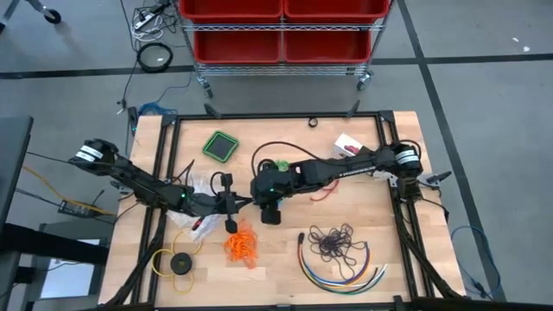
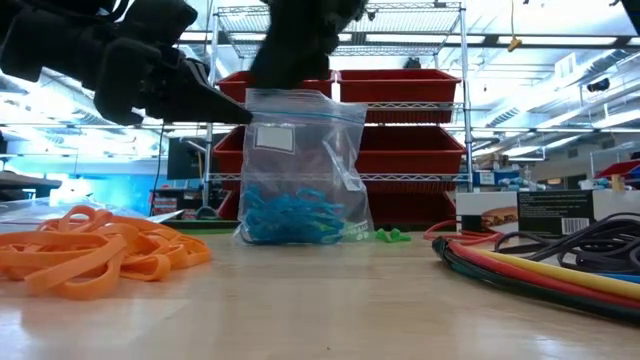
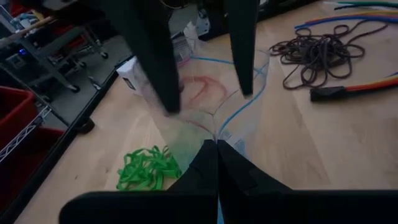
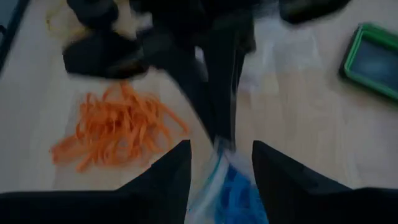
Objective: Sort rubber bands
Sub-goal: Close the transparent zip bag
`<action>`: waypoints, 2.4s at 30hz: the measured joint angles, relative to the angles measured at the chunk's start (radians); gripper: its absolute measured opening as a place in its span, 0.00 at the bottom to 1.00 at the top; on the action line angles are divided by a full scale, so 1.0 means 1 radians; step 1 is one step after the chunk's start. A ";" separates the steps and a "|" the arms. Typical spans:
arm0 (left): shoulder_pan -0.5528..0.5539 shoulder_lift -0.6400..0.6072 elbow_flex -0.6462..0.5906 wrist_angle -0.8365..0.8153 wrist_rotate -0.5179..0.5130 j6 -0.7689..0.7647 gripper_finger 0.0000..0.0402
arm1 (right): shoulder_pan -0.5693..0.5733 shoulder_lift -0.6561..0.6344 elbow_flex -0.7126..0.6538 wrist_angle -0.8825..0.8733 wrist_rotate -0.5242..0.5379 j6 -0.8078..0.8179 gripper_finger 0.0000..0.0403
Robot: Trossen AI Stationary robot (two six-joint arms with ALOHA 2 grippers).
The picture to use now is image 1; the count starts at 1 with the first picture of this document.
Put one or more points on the black aluminium table frame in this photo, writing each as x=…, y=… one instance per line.
x=276, y=116

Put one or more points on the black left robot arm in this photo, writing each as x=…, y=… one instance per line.
x=138, y=181

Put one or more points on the black rolling workbench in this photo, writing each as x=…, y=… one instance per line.
x=52, y=17

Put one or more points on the green square collapsible container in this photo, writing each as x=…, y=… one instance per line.
x=220, y=147

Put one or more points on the small black tape roll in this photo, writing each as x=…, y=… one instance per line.
x=309, y=122

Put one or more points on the white box hot dog print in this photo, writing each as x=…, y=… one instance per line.
x=345, y=144

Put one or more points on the dark brown rubber band pile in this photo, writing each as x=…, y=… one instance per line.
x=332, y=242

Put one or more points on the green rubber band pile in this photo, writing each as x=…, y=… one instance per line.
x=283, y=164

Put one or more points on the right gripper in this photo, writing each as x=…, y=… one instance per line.
x=271, y=214

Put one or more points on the clear plastic bag pile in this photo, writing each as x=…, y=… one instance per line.
x=181, y=218

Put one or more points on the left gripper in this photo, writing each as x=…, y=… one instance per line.
x=207, y=205

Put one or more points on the coloured tube bundle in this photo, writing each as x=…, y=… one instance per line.
x=345, y=288

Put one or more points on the white power strip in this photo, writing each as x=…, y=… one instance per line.
x=142, y=21

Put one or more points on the black desk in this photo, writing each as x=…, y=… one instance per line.
x=13, y=164

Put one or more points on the orange rubber band pile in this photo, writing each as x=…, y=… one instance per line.
x=242, y=246

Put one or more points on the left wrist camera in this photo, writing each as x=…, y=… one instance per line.
x=227, y=181

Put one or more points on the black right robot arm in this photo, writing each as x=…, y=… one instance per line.
x=345, y=168

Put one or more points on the small black device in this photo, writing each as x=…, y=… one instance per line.
x=133, y=116

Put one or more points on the black power brick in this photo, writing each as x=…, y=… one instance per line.
x=73, y=208

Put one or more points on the red plastic bin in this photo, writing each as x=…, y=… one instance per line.
x=326, y=45
x=233, y=8
x=237, y=45
x=337, y=8

